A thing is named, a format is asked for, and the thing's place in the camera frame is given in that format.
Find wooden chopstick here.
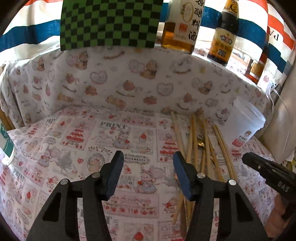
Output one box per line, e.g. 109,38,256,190
173,115,194,227
203,118,212,178
191,114,199,170
208,137,225,182
171,111,186,157
213,125,238,182
212,125,235,180

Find person's right hand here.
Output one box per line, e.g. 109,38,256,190
264,194,295,240

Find translucent plastic cup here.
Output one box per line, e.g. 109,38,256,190
221,96,266,150

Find gold spoon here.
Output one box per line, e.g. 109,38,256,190
198,141,206,173

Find red label sauce bottle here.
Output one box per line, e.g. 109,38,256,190
244,26,270,84

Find green white package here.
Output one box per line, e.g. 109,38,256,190
0,121,15,166

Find printed cartoon tablecloth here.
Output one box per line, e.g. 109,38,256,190
1,47,273,240

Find dark soy sauce bottle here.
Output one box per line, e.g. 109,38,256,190
207,0,239,66

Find cooking wine bottle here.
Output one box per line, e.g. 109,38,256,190
161,0,205,54

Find green checkered box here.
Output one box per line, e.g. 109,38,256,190
60,0,163,51

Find striped curtain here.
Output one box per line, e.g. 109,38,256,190
1,1,295,73

